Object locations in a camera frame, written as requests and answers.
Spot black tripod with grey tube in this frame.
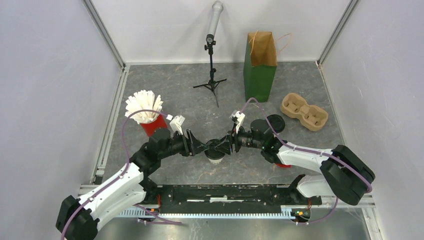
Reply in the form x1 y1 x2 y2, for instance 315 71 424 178
193 0 227 107

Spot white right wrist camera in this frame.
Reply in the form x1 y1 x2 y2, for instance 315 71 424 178
229 110 246 133

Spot red cup holder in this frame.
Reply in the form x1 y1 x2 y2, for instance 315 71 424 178
139 115 168 137

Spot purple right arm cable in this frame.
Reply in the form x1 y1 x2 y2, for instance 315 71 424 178
239 97 373 225

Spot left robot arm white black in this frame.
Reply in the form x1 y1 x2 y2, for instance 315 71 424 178
55 128 208 240

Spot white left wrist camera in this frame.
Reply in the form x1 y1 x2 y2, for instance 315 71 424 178
165 114 185 135

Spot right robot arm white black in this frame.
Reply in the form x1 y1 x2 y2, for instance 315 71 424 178
205 119 376 206

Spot black plastic cup lid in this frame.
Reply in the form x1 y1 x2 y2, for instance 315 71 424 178
267 114 286 134

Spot red horseshoe shaped object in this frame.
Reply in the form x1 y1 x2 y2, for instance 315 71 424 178
275 163 291 168

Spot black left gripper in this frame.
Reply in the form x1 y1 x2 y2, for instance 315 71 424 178
158 128 209 159

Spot green brown paper bag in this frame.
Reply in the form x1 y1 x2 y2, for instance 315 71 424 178
243 30 278 103

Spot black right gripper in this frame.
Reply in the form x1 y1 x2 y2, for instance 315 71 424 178
215 122 264 156

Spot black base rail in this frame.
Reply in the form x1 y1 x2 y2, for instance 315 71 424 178
141 184 322 214

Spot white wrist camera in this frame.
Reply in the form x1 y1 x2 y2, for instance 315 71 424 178
229 110 246 133
165 114 185 135

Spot brown pulp cup carriers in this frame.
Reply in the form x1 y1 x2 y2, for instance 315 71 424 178
279 92 329 132

